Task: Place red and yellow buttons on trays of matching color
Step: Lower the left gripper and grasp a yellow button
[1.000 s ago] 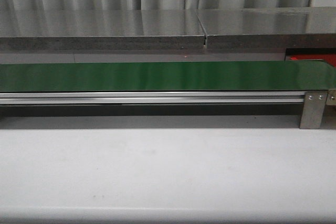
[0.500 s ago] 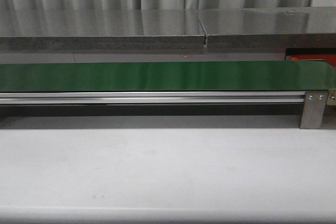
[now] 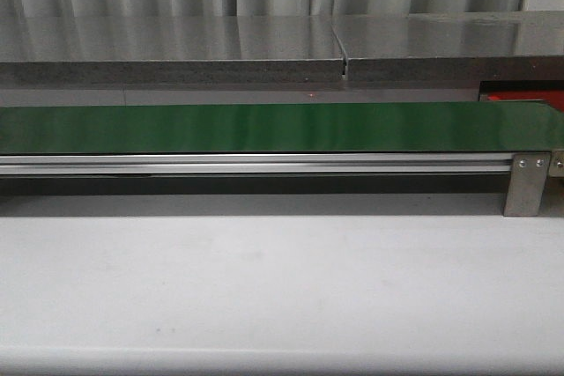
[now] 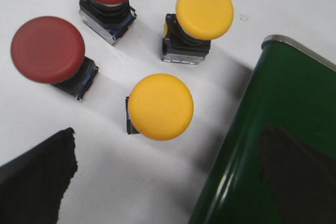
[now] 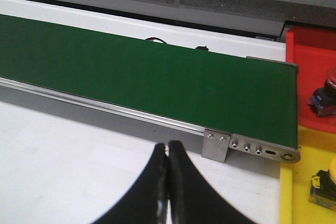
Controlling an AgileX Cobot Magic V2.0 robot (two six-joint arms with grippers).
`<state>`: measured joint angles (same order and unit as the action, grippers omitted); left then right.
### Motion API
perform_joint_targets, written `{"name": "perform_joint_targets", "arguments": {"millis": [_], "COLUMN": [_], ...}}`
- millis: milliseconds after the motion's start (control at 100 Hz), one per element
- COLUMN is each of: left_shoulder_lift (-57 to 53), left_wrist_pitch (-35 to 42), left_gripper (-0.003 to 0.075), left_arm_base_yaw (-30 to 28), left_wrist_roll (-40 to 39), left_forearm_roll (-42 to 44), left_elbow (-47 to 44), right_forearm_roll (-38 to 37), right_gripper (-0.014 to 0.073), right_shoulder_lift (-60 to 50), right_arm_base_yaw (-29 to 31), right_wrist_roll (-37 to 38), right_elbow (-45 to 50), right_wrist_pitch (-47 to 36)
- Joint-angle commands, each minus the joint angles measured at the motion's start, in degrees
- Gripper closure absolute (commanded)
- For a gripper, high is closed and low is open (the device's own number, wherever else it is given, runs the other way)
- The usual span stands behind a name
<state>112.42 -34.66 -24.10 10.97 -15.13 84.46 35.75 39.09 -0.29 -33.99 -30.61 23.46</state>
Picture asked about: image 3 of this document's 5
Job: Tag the steel conveyor support leg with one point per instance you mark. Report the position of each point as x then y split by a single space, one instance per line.
527 182

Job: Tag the grey stone countertop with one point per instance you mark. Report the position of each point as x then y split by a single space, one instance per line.
103 61

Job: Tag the green conveyor belt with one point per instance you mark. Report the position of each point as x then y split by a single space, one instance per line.
333 127

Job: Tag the aluminium conveyor frame rail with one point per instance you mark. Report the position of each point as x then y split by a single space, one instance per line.
297 164

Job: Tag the red plastic tray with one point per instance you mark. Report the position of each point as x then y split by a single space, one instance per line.
553 98

